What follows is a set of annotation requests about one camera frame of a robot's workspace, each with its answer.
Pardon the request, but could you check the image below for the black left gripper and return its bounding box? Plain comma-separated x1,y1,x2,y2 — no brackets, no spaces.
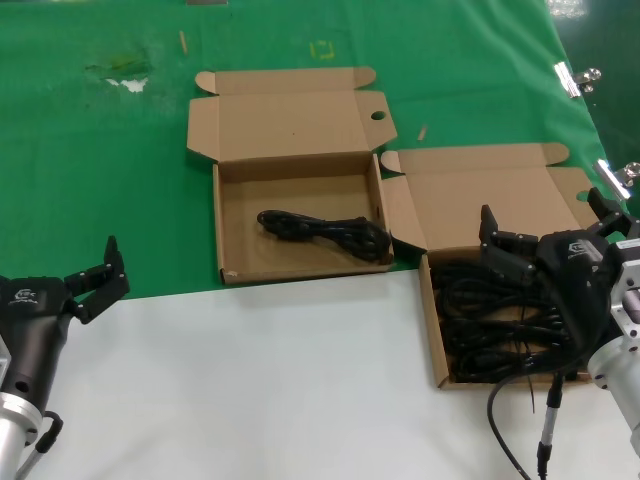
0,234,132,407

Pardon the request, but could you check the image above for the pile of black power cables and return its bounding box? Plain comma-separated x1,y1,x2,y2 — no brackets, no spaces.
431,251,591,384

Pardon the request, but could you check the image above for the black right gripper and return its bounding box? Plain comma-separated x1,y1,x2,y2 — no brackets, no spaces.
478,186,637,354

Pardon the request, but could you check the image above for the cardboard box holding cables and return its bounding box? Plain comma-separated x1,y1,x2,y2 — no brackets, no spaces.
379,142,616,391

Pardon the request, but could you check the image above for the cable with silver plug connector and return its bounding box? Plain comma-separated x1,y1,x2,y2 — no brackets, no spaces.
536,372,567,480

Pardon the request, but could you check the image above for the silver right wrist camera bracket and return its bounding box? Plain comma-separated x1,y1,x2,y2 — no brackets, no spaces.
607,218,640,347

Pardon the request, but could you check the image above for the silver binder clip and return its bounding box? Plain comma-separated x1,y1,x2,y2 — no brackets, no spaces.
553,62,603,99
593,159,640,202

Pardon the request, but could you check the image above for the cardboard box with round hole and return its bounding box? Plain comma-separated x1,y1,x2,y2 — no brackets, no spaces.
186,66,399,287

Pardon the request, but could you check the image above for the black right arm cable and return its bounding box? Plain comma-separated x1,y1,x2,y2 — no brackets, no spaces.
486,357,594,480

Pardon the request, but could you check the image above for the green table cloth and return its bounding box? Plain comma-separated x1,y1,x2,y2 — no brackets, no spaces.
0,0,637,304

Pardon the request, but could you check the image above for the black power cable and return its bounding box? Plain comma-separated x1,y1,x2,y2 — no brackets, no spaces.
256,209,395,265

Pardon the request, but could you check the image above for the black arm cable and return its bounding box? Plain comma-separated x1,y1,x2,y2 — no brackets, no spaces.
12,408,65,480
486,357,594,480

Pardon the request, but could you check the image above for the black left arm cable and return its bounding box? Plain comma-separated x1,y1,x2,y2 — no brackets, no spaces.
12,408,65,480

